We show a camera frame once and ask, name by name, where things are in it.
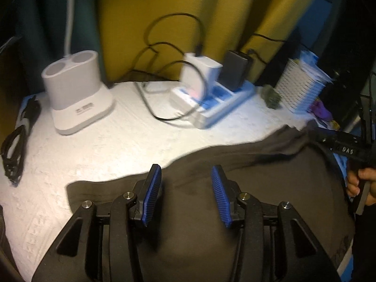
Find dark grey t-shirt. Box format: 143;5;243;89
66;124;356;282

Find right hand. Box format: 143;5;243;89
345;167;376;207

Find white textured bed cover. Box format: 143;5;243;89
1;83;311;281

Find purple cloth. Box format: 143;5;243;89
310;100;333;122

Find white power strip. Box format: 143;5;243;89
169;81;256;129

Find white perforated plastic basket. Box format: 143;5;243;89
275;59;332;114

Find small grey figurine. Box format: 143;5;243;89
261;85;281;110

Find papers in basket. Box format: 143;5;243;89
298;50;332;83

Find white lamp base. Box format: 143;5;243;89
41;0;114;135

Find black charger adapter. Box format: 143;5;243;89
217;50;254;92

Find white charger adapter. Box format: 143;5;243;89
180;53;222;101

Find yellow curtain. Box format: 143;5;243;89
98;0;313;81

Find coiled black cable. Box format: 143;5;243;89
0;95;42;184

